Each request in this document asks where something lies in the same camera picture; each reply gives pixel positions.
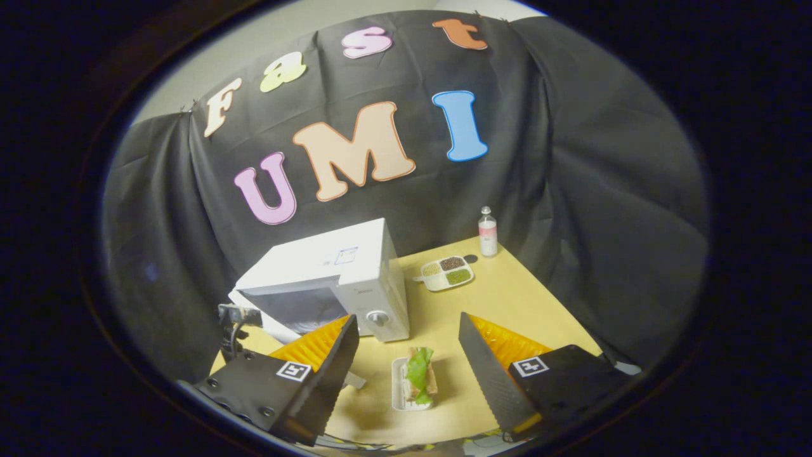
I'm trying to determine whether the white microwave oven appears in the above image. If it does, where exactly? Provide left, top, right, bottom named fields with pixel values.
left=228, top=218, right=410, bottom=345

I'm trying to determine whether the small bottle with pink label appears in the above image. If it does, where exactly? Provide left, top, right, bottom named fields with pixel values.
left=478, top=206, right=499, bottom=258

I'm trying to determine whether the white rectangular tray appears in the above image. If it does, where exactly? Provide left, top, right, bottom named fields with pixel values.
left=391, top=357, right=438, bottom=412

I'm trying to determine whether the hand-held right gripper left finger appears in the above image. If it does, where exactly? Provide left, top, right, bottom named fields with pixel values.
left=193, top=314, right=360, bottom=447

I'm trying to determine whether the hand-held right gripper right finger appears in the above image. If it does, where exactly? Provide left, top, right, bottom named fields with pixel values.
left=458, top=312, right=632, bottom=439

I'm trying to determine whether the lettuce sandwich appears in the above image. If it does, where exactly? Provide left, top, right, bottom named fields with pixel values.
left=406, top=347, right=438, bottom=407

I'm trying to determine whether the black backdrop cloth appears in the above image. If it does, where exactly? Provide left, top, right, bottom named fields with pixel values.
left=101, top=10, right=708, bottom=381

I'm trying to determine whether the divided plate of beans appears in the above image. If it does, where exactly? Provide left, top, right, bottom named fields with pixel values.
left=414, top=255, right=475, bottom=292

